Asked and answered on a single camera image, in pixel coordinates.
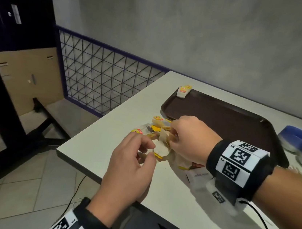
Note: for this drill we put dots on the person's left hand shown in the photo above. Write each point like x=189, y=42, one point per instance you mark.
x=124, y=175

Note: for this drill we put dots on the person's right hand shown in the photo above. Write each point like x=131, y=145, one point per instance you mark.
x=194, y=140

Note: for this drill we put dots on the red Nescafe coffee sachets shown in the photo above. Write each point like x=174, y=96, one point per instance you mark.
x=196, y=166

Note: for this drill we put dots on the brown plastic tray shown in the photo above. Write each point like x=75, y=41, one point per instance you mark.
x=221, y=119

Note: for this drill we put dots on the pile of white sugar packets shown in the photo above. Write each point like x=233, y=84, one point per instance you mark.
x=198, y=179

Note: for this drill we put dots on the pile of tea bags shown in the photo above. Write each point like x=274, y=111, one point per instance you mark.
x=155, y=124

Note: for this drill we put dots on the person's right forearm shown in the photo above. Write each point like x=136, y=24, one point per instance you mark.
x=288, y=201

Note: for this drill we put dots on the black wristband white markers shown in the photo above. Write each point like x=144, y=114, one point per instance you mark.
x=82, y=225
x=240, y=168

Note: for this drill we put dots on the purple metal mesh railing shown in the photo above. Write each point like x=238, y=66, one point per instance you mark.
x=102, y=85

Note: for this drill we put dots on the black metal table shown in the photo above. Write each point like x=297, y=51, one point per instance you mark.
x=3, y=128

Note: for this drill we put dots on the dark cabinet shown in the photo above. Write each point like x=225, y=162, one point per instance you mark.
x=18, y=6

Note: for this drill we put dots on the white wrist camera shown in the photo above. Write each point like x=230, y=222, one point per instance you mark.
x=222, y=201

